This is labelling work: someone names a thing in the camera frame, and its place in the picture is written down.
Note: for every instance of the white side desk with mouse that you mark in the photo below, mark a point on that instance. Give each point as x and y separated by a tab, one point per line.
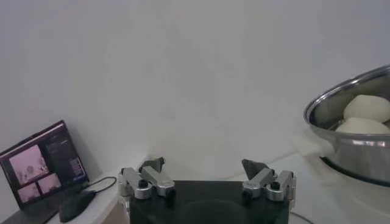
106	204

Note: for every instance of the cream electric cooking pot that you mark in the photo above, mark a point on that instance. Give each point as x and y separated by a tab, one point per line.
335	201

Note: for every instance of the stainless steel steamer basket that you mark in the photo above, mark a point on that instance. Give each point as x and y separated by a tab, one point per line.
359	158

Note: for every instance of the black laptop with pink screen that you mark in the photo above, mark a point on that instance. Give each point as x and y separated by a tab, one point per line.
45	164

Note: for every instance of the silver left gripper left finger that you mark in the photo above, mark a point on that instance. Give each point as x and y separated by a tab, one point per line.
158	182

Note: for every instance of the white steamed baozi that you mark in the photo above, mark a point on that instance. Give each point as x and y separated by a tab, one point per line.
362	126
368	106

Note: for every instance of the black computer mouse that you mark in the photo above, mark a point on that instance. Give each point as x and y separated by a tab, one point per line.
76	205

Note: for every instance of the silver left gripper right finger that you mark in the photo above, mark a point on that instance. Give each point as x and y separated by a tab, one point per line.
259	181

